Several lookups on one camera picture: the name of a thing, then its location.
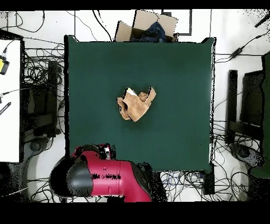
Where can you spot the tan terry towel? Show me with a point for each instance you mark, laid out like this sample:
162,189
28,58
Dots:
135,105

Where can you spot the black flat panel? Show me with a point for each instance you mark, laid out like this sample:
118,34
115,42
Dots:
252,99

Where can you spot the small black round device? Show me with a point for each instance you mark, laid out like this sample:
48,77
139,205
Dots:
35,146

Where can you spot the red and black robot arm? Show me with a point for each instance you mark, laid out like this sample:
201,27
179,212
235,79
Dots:
118,181

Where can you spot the black striped strip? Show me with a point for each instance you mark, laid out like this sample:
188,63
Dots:
5,108

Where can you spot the brown cardboard box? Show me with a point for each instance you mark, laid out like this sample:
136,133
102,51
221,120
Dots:
145,20

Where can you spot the black bulky floor device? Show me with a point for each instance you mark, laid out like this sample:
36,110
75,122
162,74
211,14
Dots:
244,153

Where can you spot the dark green tablecloth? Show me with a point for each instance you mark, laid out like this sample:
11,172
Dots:
168,105

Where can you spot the dark blue jeans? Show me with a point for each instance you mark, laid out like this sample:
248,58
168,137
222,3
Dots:
156,31

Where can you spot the black rectangular block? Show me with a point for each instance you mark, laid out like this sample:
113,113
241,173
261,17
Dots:
208,183

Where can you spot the yellow and black device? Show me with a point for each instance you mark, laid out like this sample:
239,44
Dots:
2,65

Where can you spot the black upright bar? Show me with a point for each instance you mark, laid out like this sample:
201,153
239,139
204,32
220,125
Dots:
232,95

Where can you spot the dark green covered furniture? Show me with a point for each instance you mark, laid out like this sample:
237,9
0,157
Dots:
266,105

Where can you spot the black power adapter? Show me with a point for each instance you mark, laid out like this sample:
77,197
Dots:
237,52

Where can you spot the white desk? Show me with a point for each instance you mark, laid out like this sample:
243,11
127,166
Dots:
10,126

